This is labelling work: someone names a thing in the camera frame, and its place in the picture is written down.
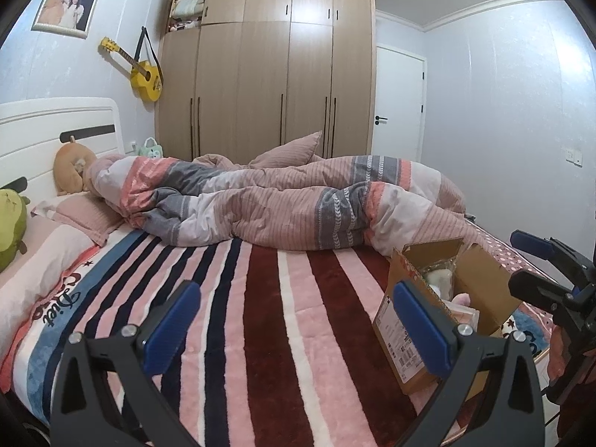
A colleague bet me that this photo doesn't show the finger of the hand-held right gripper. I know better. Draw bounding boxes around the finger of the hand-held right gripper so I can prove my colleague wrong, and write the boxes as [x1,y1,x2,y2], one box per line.
[510,229,596,287]
[507,267,588,310]

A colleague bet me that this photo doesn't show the framed wall photo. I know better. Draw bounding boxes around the framed wall photo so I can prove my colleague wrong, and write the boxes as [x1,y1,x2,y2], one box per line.
[32,0,100,39]

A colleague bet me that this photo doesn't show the yellow guitar with strap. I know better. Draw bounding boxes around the yellow guitar with strap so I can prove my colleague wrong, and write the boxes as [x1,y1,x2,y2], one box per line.
[98,27,164,102]

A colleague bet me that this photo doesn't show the white door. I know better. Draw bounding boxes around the white door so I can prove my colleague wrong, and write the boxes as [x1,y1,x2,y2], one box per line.
[372,43,427,161]

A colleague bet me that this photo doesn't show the beige wooden wardrobe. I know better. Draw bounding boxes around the beige wooden wardrobe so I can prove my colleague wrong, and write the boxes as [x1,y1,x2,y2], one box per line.
[155,0,379,165]

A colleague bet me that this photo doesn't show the white bed headboard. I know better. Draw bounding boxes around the white bed headboard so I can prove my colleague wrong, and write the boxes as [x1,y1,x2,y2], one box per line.
[0,98,124,196]

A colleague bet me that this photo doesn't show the striped fleece blanket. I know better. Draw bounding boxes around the striped fleece blanket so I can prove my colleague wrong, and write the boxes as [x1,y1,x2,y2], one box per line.
[0,219,555,447]

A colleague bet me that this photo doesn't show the pink grey striped duvet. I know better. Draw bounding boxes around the pink grey striped duvet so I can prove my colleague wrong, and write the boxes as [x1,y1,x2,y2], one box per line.
[86,153,485,258]

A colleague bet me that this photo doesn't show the small green bag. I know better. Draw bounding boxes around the small green bag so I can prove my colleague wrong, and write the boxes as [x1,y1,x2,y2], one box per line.
[139,137,164,159]

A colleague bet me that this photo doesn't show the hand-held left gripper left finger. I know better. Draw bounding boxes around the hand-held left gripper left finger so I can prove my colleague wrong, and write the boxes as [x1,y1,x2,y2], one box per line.
[49,280,202,447]

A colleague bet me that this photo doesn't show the cardboard box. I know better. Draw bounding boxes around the cardboard box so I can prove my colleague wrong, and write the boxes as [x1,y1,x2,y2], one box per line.
[372,237,534,396]

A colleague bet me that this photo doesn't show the green avocado plush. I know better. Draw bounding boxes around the green avocado plush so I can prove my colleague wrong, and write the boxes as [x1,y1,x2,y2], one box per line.
[0,188,31,273]

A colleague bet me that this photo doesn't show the clear plastic bag of toys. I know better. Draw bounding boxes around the clear plastic bag of toys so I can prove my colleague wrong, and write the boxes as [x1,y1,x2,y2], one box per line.
[419,261,459,301]

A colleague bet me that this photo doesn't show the folded clothes in wardrobe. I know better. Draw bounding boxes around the folded clothes in wardrobe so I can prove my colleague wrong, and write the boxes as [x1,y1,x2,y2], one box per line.
[170,0,206,32]

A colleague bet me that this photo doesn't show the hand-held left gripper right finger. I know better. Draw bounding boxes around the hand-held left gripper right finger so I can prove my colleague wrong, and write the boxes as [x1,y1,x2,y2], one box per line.
[392,280,545,447]

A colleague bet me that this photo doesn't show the pink striped pillow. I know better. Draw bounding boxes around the pink striped pillow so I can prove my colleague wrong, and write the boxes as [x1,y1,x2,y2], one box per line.
[249,131,324,169]

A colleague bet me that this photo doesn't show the orange plush cushion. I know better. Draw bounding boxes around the orange plush cushion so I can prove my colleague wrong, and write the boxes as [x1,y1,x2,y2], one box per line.
[53,135,101,196]

